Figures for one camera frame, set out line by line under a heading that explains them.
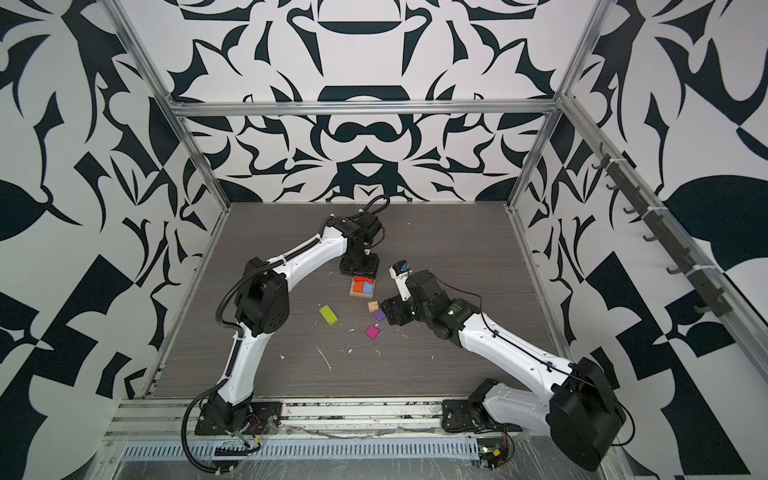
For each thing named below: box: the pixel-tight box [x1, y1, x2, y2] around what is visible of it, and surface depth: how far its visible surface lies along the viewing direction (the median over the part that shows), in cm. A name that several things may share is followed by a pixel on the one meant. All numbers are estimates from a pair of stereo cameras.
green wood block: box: [319, 304, 339, 326], surface depth 93 cm
